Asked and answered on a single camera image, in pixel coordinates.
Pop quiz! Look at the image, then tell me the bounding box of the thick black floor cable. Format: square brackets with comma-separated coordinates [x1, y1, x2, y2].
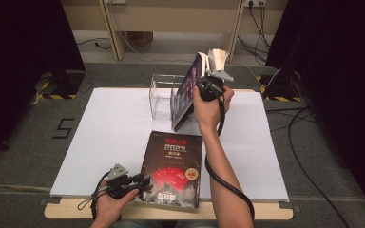
[264, 105, 351, 228]

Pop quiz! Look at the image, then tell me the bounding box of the bundle of black power cables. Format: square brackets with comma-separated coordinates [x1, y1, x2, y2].
[237, 0, 272, 66]

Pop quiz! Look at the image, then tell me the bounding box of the black magazine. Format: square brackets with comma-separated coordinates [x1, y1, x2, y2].
[137, 130, 203, 210]

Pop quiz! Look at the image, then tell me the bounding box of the person's left hand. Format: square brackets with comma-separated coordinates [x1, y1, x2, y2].
[94, 186, 141, 223]

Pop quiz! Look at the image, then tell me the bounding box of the left hand-held gripper cable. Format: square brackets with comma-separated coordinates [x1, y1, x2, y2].
[76, 170, 112, 221]

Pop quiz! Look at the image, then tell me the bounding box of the light wooden table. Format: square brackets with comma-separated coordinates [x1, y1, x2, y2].
[44, 87, 294, 221]

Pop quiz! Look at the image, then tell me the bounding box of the thin black floor cable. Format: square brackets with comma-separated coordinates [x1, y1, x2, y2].
[76, 37, 112, 51]

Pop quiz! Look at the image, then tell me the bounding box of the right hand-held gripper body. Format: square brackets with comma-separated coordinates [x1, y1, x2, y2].
[195, 68, 236, 103]

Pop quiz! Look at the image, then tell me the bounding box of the white magazine with colourful pictures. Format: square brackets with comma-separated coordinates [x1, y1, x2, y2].
[206, 47, 230, 73]

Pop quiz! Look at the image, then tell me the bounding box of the purple magazine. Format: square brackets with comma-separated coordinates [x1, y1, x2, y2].
[170, 51, 210, 132]

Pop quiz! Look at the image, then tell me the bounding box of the white wall socket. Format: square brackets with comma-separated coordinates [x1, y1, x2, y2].
[244, 0, 267, 8]

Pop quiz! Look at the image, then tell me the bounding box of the grey tape strip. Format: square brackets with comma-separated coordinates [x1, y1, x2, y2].
[279, 201, 301, 213]
[39, 196, 62, 206]

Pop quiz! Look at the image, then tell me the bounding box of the person's lap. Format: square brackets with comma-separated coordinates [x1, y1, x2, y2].
[113, 219, 218, 228]

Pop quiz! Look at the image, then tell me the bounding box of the black stand base striped tape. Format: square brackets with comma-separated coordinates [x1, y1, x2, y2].
[256, 70, 306, 103]
[37, 70, 86, 101]

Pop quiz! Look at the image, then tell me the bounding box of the clear acrylic file rack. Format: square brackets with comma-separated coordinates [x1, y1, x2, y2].
[148, 73, 201, 124]

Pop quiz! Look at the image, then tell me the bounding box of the person's right hand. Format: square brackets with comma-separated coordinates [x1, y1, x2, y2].
[192, 85, 236, 134]

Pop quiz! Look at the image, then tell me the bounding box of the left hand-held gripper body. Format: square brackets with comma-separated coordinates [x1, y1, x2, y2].
[105, 162, 139, 200]

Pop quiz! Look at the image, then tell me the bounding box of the brown cardboard box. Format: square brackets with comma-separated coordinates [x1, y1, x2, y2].
[126, 30, 155, 48]

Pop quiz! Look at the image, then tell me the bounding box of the beige wooden desk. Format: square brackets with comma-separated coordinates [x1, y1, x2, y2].
[60, 0, 288, 63]

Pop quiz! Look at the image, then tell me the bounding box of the black curtain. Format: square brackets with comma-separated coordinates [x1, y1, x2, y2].
[0, 0, 86, 167]
[265, 0, 365, 224]

